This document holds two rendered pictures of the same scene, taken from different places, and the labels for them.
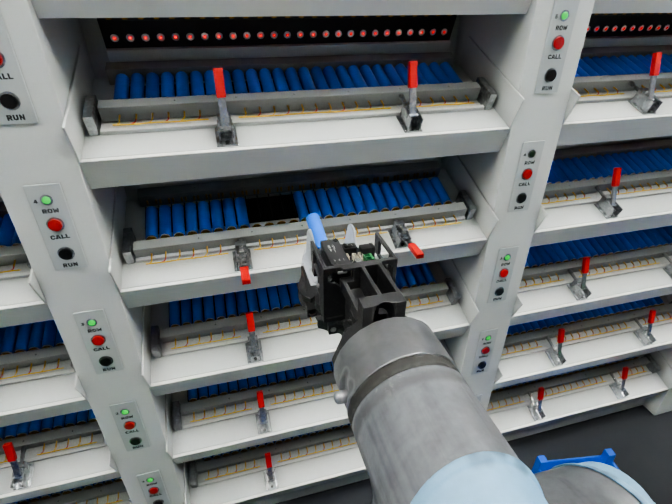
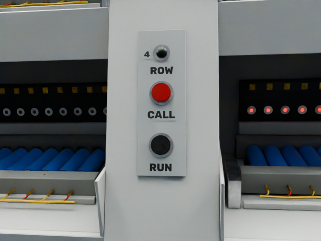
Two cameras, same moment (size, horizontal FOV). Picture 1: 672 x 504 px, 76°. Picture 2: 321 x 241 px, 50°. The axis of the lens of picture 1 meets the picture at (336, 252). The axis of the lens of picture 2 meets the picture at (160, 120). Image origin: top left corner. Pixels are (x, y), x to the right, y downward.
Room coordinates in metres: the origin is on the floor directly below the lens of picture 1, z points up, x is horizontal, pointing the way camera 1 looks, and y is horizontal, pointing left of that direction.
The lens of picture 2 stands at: (0.42, -0.42, 0.77)
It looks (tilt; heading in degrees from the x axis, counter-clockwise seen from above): 6 degrees up; 23
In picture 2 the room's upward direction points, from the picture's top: 1 degrees clockwise
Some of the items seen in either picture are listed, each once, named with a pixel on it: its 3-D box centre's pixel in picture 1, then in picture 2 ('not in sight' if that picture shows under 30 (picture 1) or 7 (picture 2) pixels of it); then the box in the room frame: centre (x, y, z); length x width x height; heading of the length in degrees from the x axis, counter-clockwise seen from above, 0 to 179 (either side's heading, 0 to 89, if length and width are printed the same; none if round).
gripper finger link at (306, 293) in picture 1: (320, 290); not in sight; (0.38, 0.02, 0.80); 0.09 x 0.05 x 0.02; 20
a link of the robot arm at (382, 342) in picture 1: (389, 374); not in sight; (0.24, -0.04, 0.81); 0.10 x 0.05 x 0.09; 106
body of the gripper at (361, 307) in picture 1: (360, 302); not in sight; (0.32, -0.02, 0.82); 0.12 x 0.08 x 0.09; 16
